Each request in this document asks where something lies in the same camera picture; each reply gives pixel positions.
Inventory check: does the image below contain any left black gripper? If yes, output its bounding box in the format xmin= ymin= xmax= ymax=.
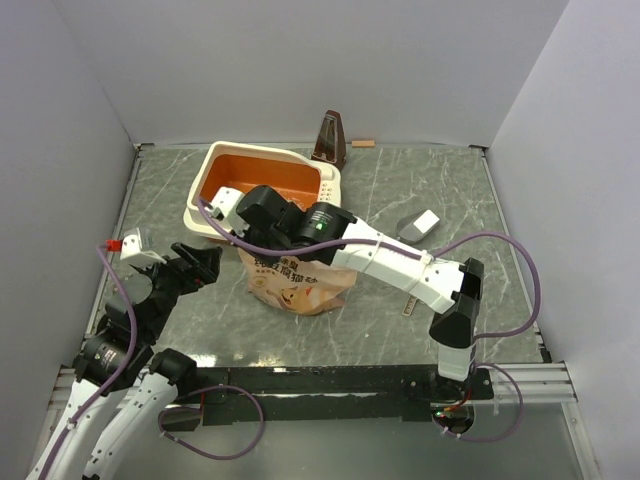
xmin=131 ymin=240 xmax=221 ymax=340

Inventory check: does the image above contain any peach cat litter bag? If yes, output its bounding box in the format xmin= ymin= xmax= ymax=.
xmin=238 ymin=249 xmax=357 ymax=316

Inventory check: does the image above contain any white orange litter box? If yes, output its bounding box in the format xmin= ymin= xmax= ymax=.
xmin=183 ymin=140 xmax=344 ymax=240

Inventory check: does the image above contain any silver metal scoop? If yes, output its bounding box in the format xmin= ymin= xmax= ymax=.
xmin=396 ymin=209 xmax=440 ymax=245

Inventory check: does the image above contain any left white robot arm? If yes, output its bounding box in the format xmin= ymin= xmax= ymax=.
xmin=29 ymin=235 xmax=223 ymax=479

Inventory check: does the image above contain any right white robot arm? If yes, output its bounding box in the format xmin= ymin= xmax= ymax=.
xmin=229 ymin=185 xmax=484 ymax=399

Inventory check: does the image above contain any brown wooden metronome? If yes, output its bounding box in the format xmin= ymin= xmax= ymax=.
xmin=311 ymin=110 xmax=347 ymax=171

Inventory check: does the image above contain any small wooden block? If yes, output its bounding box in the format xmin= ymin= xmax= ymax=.
xmin=351 ymin=140 xmax=376 ymax=148

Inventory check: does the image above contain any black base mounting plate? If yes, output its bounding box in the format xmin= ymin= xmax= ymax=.
xmin=177 ymin=364 xmax=494 ymax=426

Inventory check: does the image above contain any wooden ruler with crown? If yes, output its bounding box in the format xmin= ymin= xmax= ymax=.
xmin=402 ymin=296 xmax=417 ymax=317

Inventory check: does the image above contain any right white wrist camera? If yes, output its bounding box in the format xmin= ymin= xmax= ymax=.
xmin=208 ymin=187 xmax=246 ymax=230

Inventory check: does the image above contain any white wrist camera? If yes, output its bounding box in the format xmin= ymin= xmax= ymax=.
xmin=120 ymin=227 xmax=167 ymax=269
xmin=208 ymin=187 xmax=246 ymax=230

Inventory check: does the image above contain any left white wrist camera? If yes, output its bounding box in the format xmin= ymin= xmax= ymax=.
xmin=120 ymin=227 xmax=167 ymax=269

